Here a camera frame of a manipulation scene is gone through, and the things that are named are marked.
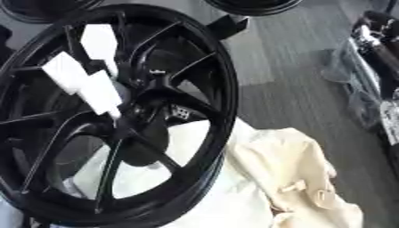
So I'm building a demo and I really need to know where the white pin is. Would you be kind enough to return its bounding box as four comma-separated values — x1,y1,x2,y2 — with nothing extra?
77,23,120,78
40,51,91,96
76,69,125,120

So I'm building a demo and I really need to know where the black spoked wheel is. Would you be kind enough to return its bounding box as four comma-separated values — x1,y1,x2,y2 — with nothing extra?
0,3,242,227

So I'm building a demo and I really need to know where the cream fabric bag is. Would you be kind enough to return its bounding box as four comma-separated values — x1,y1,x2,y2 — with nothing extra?
223,118,365,228

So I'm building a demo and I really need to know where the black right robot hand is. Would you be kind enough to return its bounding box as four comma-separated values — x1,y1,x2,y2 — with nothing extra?
349,10,399,59

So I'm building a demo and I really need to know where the black bracket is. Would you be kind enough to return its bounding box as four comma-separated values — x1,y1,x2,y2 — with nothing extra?
206,13,251,41

